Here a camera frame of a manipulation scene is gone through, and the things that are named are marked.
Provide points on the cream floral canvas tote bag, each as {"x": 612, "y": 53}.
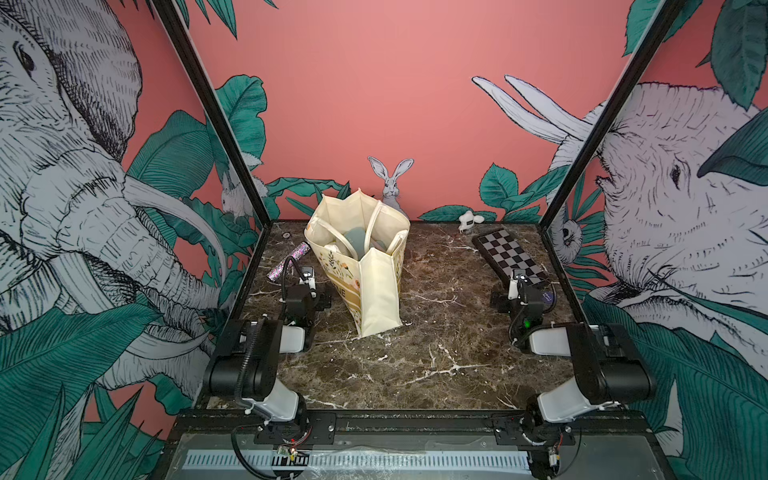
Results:
{"x": 370, "y": 287}

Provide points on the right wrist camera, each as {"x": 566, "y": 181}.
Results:
{"x": 514, "y": 287}

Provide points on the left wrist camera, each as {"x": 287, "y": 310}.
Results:
{"x": 307, "y": 277}

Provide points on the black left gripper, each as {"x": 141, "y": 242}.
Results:
{"x": 321, "y": 301}

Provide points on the purple glitter microphone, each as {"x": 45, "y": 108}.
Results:
{"x": 275, "y": 274}

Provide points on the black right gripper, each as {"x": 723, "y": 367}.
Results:
{"x": 501, "y": 298}

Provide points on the black front mounting rail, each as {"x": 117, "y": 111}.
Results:
{"x": 322, "y": 426}

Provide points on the small white toy figure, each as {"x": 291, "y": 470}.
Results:
{"x": 468, "y": 220}

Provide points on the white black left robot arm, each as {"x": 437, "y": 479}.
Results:
{"x": 244, "y": 368}

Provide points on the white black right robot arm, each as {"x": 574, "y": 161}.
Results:
{"x": 608, "y": 369}

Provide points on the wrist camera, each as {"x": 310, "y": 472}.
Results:
{"x": 514, "y": 287}
{"x": 307, "y": 277}

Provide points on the black white chessboard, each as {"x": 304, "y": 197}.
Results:
{"x": 505, "y": 255}

